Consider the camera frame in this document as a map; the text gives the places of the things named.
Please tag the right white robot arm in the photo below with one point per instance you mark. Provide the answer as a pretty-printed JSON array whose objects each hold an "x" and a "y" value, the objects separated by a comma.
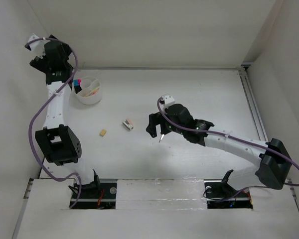
[{"x": 269, "y": 167}]

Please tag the tan eraser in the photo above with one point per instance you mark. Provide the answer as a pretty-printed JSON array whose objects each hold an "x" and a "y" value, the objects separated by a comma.
[{"x": 102, "y": 132}]

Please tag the blue black highlighter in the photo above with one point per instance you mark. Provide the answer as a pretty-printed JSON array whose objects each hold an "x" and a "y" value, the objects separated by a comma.
[{"x": 75, "y": 84}]

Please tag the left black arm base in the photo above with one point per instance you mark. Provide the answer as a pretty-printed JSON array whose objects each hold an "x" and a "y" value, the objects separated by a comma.
[{"x": 99, "y": 199}]

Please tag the aluminium rail right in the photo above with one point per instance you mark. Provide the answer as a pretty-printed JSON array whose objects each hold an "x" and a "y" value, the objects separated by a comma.
[{"x": 252, "y": 104}]

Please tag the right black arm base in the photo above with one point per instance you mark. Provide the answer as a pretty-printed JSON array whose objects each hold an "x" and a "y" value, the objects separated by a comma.
[{"x": 217, "y": 192}]

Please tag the pink black highlighter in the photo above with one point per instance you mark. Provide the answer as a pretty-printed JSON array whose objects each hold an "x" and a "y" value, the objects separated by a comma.
[{"x": 77, "y": 87}]

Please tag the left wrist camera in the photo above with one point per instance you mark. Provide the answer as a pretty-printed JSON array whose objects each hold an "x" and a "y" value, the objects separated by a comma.
[{"x": 36, "y": 45}]

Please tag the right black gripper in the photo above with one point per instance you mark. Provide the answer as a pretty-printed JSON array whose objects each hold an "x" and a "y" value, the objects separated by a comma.
[{"x": 154, "y": 119}]

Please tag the white round divided container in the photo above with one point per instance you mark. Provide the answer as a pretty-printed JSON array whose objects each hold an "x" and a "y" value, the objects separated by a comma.
[{"x": 88, "y": 83}]

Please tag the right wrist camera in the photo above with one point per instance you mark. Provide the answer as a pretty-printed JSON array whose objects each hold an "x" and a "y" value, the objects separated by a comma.
[{"x": 166, "y": 101}]

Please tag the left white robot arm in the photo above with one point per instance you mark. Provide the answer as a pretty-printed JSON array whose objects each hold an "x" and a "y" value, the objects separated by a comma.
[{"x": 56, "y": 140}]

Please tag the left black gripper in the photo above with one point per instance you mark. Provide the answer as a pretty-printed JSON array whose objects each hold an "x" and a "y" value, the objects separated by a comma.
[{"x": 41, "y": 63}]

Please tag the yellow green pen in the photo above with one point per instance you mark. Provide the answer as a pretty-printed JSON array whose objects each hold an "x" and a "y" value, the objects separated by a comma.
[{"x": 88, "y": 94}]

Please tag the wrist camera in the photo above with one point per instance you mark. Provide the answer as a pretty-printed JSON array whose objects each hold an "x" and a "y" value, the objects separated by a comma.
[
  {"x": 166, "y": 101},
  {"x": 36, "y": 45}
]

